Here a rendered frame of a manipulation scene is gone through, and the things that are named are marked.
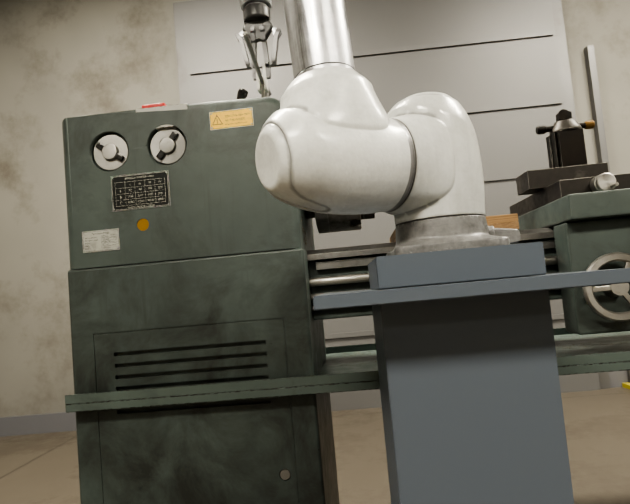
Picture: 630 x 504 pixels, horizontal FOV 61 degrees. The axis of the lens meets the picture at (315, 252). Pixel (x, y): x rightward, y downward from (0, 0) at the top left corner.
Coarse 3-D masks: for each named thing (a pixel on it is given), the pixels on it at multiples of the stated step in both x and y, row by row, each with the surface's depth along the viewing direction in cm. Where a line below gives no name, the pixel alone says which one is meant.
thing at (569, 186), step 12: (564, 180) 130; (576, 180) 130; (588, 180) 129; (624, 180) 129; (540, 192) 143; (552, 192) 135; (564, 192) 130; (576, 192) 129; (516, 204) 165; (528, 204) 154; (540, 204) 144
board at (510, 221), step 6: (486, 216) 136; (492, 216) 136; (498, 216) 135; (504, 216) 135; (510, 216) 135; (516, 216) 135; (492, 222) 135; (498, 222) 135; (504, 222) 135; (510, 222) 135; (516, 222) 135; (510, 228) 135; (516, 228) 135; (390, 240) 170
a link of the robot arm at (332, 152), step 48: (288, 0) 86; (336, 0) 85; (336, 48) 83; (288, 96) 82; (336, 96) 78; (288, 144) 75; (336, 144) 76; (384, 144) 80; (288, 192) 78; (336, 192) 78; (384, 192) 82
